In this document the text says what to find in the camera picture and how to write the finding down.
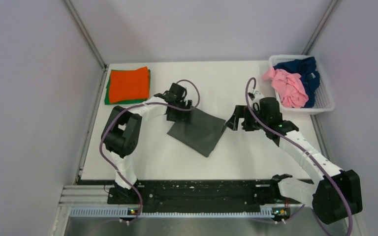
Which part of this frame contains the grey t shirt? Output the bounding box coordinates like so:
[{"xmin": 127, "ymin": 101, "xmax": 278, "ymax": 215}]
[{"xmin": 167, "ymin": 108, "xmax": 226, "ymax": 157}]

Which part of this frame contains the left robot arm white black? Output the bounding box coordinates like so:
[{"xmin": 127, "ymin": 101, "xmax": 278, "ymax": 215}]
[{"xmin": 99, "ymin": 83, "xmax": 193, "ymax": 203}]

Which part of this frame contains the pink t shirt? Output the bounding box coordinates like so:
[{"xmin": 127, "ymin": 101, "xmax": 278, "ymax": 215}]
[{"xmin": 262, "ymin": 67, "xmax": 309, "ymax": 108}]

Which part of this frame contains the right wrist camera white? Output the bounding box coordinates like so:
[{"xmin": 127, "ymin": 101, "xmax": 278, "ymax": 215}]
[{"xmin": 248, "ymin": 90, "xmax": 265, "ymax": 105}]

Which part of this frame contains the white plastic basket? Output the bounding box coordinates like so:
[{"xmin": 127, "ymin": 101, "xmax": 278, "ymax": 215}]
[{"xmin": 269, "ymin": 55, "xmax": 335, "ymax": 115}]

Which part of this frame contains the aluminium frame rail right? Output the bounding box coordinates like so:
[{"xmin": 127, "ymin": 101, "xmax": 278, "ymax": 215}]
[{"xmin": 302, "ymin": 0, "xmax": 342, "ymax": 55}]

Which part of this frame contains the orange folded t shirt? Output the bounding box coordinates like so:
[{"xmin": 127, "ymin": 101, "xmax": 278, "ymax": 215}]
[{"xmin": 108, "ymin": 66, "xmax": 151, "ymax": 104}]

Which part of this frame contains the navy blue t shirt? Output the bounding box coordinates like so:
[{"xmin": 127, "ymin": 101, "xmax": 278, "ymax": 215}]
[{"xmin": 273, "ymin": 57, "xmax": 321, "ymax": 108}]

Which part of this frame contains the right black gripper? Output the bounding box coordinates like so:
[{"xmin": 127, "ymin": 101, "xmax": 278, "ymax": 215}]
[{"xmin": 226, "ymin": 105, "xmax": 269, "ymax": 131}]

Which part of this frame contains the aluminium frame rail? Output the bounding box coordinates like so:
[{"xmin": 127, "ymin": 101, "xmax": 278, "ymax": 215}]
[
  {"xmin": 302, "ymin": 0, "xmax": 342, "ymax": 55},
  {"xmin": 63, "ymin": 0, "xmax": 108, "ymax": 177}
]

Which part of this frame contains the green folded t shirt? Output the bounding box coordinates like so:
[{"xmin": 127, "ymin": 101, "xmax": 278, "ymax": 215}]
[{"xmin": 104, "ymin": 69, "xmax": 152, "ymax": 106}]

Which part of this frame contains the aluminium frame rail left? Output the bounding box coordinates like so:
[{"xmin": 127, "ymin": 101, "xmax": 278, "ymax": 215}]
[{"xmin": 63, "ymin": 0, "xmax": 108, "ymax": 177}]

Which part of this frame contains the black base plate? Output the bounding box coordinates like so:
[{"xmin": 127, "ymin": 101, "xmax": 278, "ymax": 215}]
[{"xmin": 107, "ymin": 178, "xmax": 302, "ymax": 214}]

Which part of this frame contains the white slotted cable duct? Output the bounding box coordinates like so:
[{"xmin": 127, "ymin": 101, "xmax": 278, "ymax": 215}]
[{"xmin": 69, "ymin": 206, "xmax": 290, "ymax": 218}]

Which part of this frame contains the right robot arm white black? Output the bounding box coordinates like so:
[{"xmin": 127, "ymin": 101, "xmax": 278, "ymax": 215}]
[{"xmin": 225, "ymin": 97, "xmax": 363, "ymax": 224}]

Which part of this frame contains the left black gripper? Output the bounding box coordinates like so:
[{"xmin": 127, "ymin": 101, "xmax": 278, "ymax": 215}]
[{"xmin": 167, "ymin": 99, "xmax": 192, "ymax": 123}]

